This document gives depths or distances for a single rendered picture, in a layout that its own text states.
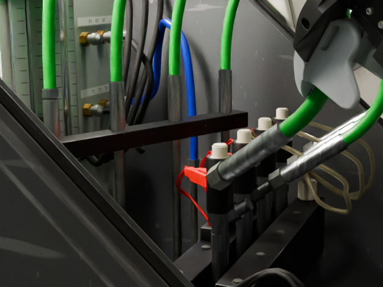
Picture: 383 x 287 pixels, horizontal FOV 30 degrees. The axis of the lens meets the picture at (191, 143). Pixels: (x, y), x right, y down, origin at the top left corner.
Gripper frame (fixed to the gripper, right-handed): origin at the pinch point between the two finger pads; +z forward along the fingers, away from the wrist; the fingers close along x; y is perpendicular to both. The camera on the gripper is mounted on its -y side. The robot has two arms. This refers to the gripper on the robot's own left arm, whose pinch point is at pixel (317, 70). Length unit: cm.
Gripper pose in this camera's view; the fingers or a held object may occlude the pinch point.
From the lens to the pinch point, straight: 55.4
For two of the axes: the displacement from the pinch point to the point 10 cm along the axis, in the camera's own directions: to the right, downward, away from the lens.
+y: 5.2, 7.6, -3.8
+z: -2.2, 5.5, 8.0
